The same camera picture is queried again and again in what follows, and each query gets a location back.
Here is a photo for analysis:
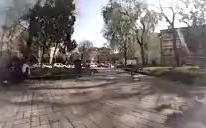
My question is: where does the person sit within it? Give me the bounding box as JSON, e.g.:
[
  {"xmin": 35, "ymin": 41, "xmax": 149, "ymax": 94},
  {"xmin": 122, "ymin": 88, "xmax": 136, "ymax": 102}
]
[{"xmin": 73, "ymin": 57, "xmax": 83, "ymax": 78}]

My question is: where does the dark grey building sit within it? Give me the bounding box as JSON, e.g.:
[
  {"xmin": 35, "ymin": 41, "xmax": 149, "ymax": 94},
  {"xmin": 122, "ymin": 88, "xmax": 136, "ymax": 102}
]
[{"xmin": 158, "ymin": 22, "xmax": 206, "ymax": 68}]

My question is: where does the group of leafy trees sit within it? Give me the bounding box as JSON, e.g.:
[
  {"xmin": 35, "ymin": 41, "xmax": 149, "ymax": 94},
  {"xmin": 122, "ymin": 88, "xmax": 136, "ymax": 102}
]
[{"xmin": 101, "ymin": 0, "xmax": 163, "ymax": 67}]

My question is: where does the row of parked cars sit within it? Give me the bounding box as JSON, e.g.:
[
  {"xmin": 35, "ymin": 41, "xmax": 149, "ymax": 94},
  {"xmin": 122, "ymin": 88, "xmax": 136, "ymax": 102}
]
[{"xmin": 30, "ymin": 61, "xmax": 116, "ymax": 70}]

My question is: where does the grey-brown brick paved square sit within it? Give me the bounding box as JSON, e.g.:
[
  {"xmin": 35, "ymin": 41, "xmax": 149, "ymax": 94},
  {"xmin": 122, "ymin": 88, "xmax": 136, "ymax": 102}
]
[{"xmin": 0, "ymin": 68, "xmax": 206, "ymax": 128}]

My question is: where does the dark evergreen tree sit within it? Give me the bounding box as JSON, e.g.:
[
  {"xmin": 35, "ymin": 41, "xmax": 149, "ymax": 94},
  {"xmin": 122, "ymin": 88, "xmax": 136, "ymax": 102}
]
[{"xmin": 22, "ymin": 0, "xmax": 78, "ymax": 68}]

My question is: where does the brown building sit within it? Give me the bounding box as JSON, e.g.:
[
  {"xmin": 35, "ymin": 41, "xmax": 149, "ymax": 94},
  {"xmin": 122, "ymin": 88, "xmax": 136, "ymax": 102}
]
[{"xmin": 81, "ymin": 46, "xmax": 123, "ymax": 66}]

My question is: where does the group of people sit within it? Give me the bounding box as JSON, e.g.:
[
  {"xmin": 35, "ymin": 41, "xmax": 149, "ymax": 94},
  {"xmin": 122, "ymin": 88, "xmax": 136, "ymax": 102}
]
[{"xmin": 0, "ymin": 56, "xmax": 33, "ymax": 86}]

